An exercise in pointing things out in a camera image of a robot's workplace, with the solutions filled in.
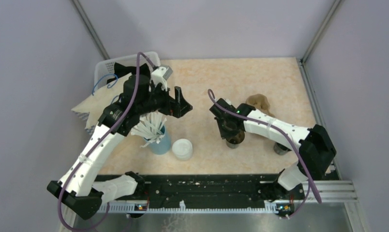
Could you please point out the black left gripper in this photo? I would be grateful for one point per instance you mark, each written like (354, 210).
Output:
(177, 107)

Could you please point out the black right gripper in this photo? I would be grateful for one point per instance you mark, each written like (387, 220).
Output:
(224, 134)

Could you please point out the single dark plastic cup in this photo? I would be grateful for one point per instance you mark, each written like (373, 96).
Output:
(234, 141)

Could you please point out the stack of white lids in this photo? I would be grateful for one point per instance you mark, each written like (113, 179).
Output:
(183, 149)

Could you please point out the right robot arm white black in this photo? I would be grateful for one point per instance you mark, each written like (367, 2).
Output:
(312, 146)

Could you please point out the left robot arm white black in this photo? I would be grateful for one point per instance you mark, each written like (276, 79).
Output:
(78, 189)

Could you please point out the brown pulp cup carrier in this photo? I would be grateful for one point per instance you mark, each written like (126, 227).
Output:
(260, 102)

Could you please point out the blue straw holder cup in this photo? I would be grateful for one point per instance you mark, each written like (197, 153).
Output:
(164, 144)

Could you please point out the black cloth in basket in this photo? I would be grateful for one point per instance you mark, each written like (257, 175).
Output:
(121, 70)

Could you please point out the white plastic basket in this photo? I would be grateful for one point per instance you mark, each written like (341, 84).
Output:
(104, 70)

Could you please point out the patterned paper gift bag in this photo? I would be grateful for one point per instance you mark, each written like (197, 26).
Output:
(106, 91)

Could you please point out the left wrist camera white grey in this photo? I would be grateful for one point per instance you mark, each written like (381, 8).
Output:
(160, 75)

